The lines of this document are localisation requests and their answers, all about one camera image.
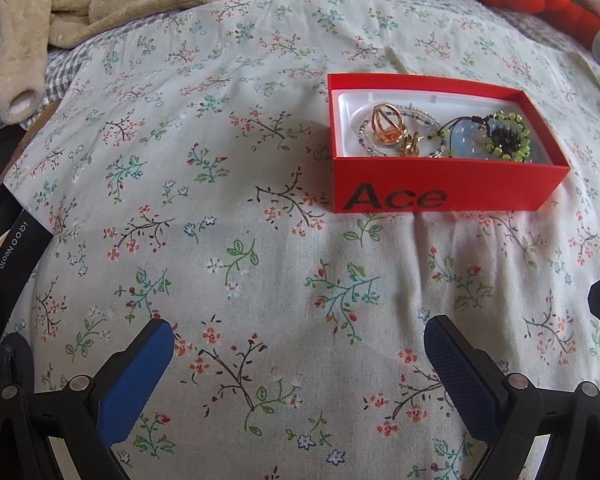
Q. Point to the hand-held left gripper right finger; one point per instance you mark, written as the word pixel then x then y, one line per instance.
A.
pixel 462 380

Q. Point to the floral bedsheet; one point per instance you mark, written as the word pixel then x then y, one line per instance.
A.
pixel 280 270

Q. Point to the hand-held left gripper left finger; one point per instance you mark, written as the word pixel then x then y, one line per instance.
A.
pixel 135 385

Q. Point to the beige fleece blanket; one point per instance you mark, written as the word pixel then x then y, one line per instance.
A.
pixel 105 5

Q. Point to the red cardboard box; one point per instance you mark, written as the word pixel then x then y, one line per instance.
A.
pixel 495 187

